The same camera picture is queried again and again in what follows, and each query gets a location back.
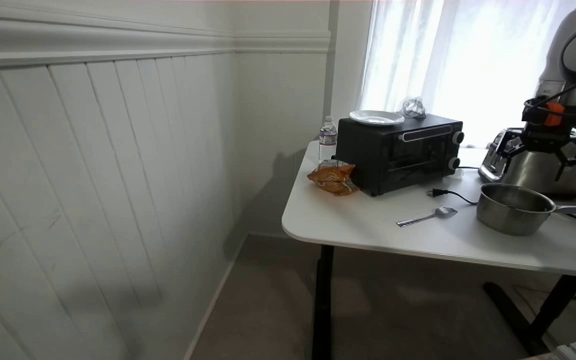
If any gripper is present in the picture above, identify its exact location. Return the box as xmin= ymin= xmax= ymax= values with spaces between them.
xmin=497 ymin=97 xmax=576 ymax=182

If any silver pot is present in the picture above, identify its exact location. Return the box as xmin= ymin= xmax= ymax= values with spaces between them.
xmin=476 ymin=182 xmax=576 ymax=237

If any toaster oven door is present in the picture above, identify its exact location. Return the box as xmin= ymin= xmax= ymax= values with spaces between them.
xmin=387 ymin=124 xmax=461 ymax=189

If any silver spoon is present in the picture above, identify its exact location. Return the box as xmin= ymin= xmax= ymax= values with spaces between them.
xmin=396 ymin=206 xmax=459 ymax=229

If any black toaster oven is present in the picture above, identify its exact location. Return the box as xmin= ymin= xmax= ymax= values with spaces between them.
xmin=335 ymin=113 xmax=465 ymax=197

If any white plate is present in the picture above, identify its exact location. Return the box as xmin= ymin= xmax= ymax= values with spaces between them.
xmin=349 ymin=110 xmax=406 ymax=127

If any silver toaster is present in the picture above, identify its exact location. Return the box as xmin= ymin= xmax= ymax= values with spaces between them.
xmin=478 ymin=127 xmax=576 ymax=199

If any white curtain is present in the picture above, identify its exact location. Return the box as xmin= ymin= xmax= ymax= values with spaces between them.
xmin=357 ymin=0 xmax=576 ymax=149

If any crumpled clear plastic wrap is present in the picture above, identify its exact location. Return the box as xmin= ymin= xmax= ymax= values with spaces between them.
xmin=401 ymin=97 xmax=428 ymax=120

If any orange snack bag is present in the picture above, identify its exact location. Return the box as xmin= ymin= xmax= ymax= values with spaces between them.
xmin=307 ymin=162 xmax=360 ymax=197

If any clear water bottle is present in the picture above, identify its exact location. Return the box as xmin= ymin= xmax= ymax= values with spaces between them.
xmin=318 ymin=116 xmax=338 ymax=164

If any black cable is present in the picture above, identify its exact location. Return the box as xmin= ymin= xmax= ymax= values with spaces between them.
xmin=426 ymin=188 xmax=479 ymax=206

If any toaster oven door handle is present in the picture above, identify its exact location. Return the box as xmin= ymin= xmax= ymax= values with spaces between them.
xmin=398 ymin=125 xmax=454 ymax=143

